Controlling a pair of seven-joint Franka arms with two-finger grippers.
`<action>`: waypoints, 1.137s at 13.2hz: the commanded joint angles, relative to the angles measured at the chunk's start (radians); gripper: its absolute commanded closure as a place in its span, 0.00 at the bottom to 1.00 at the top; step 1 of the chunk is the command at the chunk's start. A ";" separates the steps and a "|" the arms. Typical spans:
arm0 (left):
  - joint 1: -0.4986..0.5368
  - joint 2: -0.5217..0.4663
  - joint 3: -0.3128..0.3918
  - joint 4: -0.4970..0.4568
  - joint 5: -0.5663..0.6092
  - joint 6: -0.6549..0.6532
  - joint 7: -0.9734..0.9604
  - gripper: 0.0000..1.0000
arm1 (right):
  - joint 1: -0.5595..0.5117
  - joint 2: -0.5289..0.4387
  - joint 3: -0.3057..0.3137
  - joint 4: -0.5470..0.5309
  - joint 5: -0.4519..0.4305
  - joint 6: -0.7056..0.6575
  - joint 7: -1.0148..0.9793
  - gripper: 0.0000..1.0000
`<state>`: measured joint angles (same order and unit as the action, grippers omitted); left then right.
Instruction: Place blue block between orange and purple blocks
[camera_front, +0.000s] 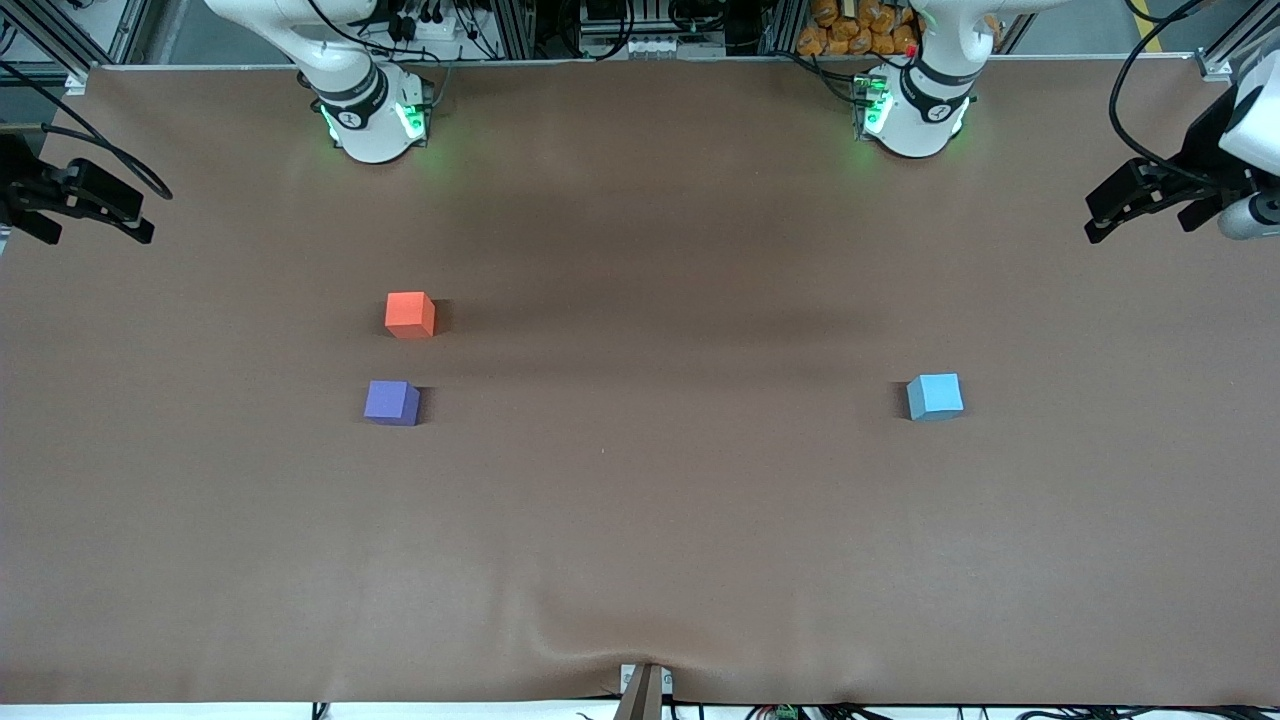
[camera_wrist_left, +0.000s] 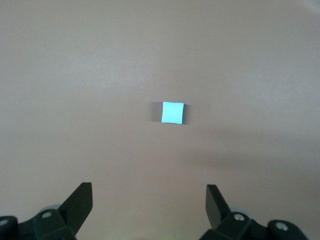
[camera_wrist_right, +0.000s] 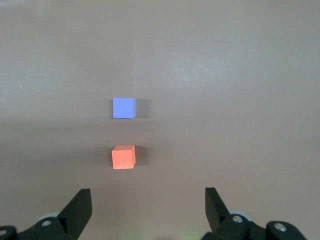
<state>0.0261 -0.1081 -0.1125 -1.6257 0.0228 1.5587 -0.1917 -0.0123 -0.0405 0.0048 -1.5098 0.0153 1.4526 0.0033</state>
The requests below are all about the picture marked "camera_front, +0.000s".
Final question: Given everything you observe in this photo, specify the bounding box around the light blue foam block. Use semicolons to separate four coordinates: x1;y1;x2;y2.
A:
906;373;966;422

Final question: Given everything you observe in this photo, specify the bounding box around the orange foam block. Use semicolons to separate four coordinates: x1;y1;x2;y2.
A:
384;291;438;340

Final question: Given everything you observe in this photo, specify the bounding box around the purple foam block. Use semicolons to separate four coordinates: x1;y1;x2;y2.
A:
363;379;422;428

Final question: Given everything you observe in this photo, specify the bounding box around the pile of orange objects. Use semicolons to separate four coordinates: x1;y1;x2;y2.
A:
796;0;923;58

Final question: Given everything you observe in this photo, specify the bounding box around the white power strip with plugs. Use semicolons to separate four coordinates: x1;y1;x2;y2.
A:
392;5;473;43

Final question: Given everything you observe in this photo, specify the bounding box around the brown table cloth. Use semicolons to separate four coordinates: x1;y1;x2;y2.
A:
0;55;1280;707

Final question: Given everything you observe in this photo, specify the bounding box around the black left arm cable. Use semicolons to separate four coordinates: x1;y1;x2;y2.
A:
1107;0;1227;191

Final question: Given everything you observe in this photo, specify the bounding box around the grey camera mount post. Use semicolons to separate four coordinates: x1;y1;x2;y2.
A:
614;662;674;720

